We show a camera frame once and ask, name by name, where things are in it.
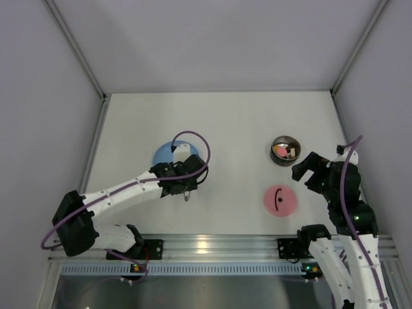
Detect pink round food piece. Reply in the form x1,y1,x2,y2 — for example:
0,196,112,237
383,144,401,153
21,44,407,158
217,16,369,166
276,147,288,158

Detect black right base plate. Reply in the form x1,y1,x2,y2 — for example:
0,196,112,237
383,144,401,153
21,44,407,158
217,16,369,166
277,238,313,261

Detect pink lid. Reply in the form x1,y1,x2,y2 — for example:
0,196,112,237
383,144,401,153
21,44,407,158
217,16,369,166
263,185,297,218

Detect blue plate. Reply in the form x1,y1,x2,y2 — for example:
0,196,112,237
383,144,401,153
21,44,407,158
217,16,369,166
152,140,199,165

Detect left aluminium frame post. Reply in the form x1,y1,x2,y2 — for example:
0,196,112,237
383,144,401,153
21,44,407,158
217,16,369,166
41,0,108,99

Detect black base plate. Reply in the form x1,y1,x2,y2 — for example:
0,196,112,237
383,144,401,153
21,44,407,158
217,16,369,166
115,239,164,260
277,238,313,261

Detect aluminium frame post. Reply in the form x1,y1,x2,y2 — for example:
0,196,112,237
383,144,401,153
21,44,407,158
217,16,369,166
330,0,391,98
41,0,108,99

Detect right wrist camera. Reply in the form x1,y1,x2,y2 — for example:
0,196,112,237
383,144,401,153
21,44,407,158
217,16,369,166
334,145,359,166

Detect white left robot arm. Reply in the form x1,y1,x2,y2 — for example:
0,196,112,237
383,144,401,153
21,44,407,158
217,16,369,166
52,154,209,259

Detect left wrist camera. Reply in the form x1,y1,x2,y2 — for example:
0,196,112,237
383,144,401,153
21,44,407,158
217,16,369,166
172,143,191,164

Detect steel lunch box bowl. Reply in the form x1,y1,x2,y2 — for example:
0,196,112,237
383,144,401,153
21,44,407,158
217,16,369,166
269,135,301,167

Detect grey cable duct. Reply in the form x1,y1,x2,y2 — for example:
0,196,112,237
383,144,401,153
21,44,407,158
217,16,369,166
61,262,321,276

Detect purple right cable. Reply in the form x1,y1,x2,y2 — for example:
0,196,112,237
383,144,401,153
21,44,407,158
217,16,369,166
330,135,389,309

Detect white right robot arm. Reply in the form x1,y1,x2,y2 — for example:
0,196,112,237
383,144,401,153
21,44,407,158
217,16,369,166
292,149,392,308

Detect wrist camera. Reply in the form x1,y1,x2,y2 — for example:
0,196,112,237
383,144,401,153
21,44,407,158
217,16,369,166
334,145,359,166
172,143,191,164

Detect right aluminium frame post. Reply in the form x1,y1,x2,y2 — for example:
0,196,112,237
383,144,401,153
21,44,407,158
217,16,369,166
330,0,391,98

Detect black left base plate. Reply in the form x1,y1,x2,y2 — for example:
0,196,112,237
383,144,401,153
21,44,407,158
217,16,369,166
115,239,164,260

